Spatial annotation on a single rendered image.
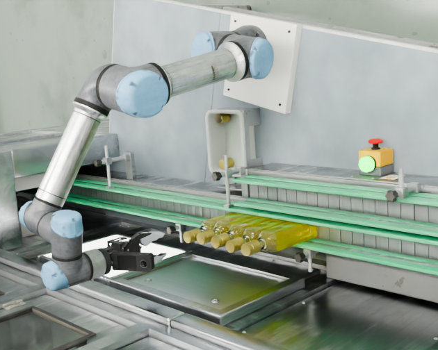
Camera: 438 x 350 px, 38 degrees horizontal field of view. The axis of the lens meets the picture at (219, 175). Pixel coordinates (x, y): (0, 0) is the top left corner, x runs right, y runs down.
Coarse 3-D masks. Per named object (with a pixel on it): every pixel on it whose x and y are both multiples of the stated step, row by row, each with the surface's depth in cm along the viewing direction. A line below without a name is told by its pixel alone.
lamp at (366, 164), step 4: (364, 156) 176; (368, 156) 174; (360, 160) 174; (364, 160) 173; (368, 160) 173; (372, 160) 173; (360, 164) 174; (364, 164) 173; (368, 164) 173; (372, 164) 173; (360, 168) 175; (364, 168) 174; (368, 168) 173; (372, 168) 173
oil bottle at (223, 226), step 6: (234, 216) 192; (240, 216) 192; (246, 216) 191; (252, 216) 191; (216, 222) 187; (222, 222) 186; (228, 222) 185; (234, 222) 186; (222, 228) 184; (228, 228) 184
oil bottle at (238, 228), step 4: (244, 220) 187; (248, 220) 187; (252, 220) 187; (256, 220) 186; (260, 220) 186; (264, 220) 186; (268, 220) 187; (232, 224) 183; (236, 224) 183; (240, 224) 183; (244, 224) 183; (248, 224) 182; (252, 224) 183; (256, 224) 184; (232, 228) 181; (236, 228) 180; (240, 228) 180; (244, 228) 180; (228, 232) 182; (232, 232) 180; (236, 232) 180; (240, 232) 180; (236, 236) 180; (240, 236) 180
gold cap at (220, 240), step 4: (216, 236) 176; (220, 236) 176; (224, 236) 177; (228, 236) 178; (212, 240) 177; (216, 240) 175; (220, 240) 175; (224, 240) 176; (228, 240) 177; (212, 244) 177; (216, 244) 176; (220, 244) 175; (224, 244) 177; (216, 248) 176
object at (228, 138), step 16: (208, 112) 215; (224, 112) 210; (240, 112) 205; (208, 128) 217; (224, 128) 221; (240, 128) 216; (208, 144) 218; (224, 144) 222; (240, 144) 217; (208, 160) 220; (240, 160) 219; (240, 176) 210
